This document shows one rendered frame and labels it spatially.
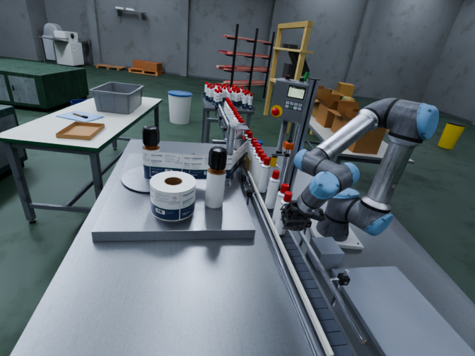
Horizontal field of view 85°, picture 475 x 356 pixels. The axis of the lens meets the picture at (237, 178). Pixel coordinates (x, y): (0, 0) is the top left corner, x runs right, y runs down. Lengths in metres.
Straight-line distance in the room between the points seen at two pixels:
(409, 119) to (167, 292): 1.03
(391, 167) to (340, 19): 12.70
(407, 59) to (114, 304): 14.82
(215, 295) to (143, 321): 0.24
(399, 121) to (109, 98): 2.63
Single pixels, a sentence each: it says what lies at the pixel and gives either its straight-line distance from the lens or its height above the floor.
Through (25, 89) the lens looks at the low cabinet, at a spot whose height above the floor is 0.40.
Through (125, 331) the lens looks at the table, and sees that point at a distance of 0.93.
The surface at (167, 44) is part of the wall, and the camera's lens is 13.26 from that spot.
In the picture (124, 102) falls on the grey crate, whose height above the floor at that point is 0.92.
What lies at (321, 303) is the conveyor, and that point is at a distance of 0.99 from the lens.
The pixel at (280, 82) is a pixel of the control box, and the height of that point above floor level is 1.46.
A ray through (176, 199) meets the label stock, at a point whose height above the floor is 0.99.
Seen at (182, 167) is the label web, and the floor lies 0.99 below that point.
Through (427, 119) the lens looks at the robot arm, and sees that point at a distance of 1.10.
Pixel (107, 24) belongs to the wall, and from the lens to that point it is 14.03.
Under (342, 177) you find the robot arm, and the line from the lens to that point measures 0.86.
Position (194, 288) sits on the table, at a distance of 1.00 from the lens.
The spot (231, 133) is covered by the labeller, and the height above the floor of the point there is 1.10.
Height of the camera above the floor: 1.60
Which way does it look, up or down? 27 degrees down
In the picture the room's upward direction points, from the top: 8 degrees clockwise
